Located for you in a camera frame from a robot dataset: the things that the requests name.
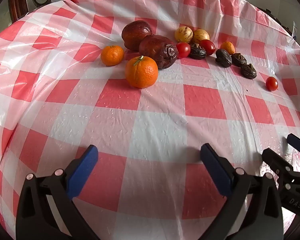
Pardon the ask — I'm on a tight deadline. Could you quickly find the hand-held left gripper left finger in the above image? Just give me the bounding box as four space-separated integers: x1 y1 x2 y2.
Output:
16 144 100 240

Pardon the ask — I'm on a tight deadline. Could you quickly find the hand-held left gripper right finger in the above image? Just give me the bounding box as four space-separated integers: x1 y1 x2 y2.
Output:
197 143 284 240

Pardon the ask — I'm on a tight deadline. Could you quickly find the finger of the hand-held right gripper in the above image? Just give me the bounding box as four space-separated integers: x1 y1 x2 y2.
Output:
287 133 300 157
262 148 294 180

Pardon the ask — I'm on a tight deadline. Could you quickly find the dark brown water chestnut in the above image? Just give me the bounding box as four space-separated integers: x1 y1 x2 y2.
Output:
189 43 207 60
231 52 248 67
241 63 257 79
215 49 232 68

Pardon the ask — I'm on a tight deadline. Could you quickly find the wrinkled dark red apple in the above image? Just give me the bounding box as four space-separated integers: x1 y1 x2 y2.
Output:
139 35 179 69

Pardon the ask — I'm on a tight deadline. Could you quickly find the yellow striped pepino melon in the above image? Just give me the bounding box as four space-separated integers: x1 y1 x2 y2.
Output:
174 26 193 43
192 29 210 44

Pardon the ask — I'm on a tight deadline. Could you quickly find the red cherry tomato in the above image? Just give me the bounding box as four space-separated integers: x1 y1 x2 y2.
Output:
266 76 279 91
176 42 191 59
199 39 216 56

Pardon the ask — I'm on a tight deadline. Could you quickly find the red white checked tablecloth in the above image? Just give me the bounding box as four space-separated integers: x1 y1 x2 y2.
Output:
0 0 300 240

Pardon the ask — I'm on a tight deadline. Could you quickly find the white paper sheet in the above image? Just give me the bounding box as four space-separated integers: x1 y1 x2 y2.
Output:
291 21 300 40

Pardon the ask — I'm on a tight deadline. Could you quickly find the large orange with stem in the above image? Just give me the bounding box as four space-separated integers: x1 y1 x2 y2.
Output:
125 56 159 89

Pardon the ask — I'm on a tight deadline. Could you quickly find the small orange tangerine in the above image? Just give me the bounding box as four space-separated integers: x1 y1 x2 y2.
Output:
220 41 236 55
100 45 125 67

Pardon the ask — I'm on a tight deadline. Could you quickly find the dark wooden chair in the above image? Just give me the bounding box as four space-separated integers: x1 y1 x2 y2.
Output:
264 8 282 25

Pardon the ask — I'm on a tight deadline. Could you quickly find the smooth dark red apple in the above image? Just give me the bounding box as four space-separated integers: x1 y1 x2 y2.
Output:
122 20 153 52

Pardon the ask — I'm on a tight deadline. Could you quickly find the brown wooden door frame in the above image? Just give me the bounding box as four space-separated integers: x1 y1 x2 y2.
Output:
9 0 28 23

